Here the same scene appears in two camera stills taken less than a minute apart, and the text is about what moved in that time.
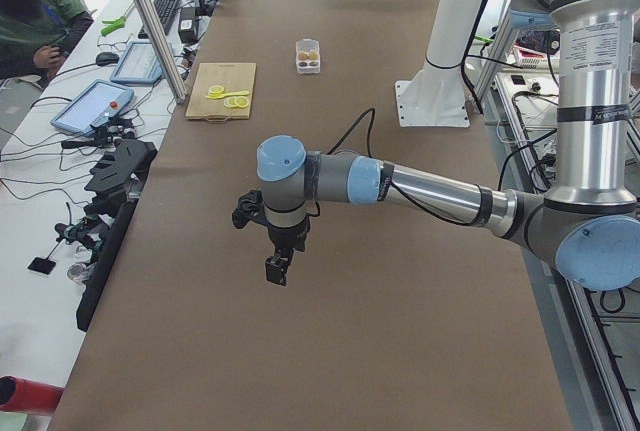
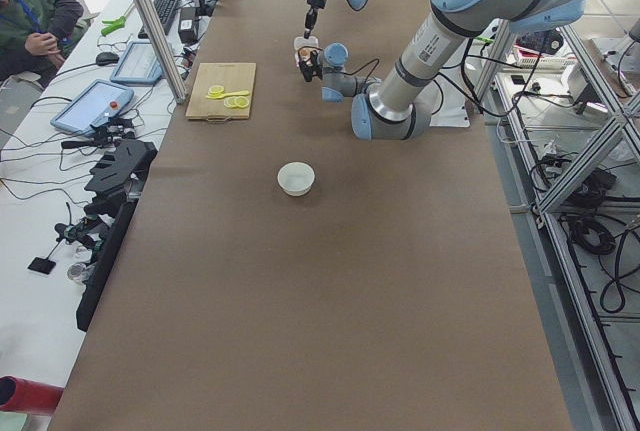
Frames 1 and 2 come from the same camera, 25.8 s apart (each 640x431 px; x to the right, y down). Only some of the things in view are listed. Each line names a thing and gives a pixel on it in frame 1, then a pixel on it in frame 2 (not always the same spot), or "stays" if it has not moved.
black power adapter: (187, 24) stays
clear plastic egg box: (308, 58) stays
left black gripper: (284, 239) → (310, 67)
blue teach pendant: (138, 63) stays
